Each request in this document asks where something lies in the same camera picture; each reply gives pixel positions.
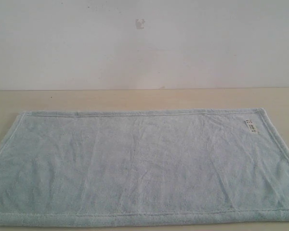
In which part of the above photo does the light blue terry towel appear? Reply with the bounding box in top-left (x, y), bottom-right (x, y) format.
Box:
top-left (0, 108), bottom-right (289, 227)

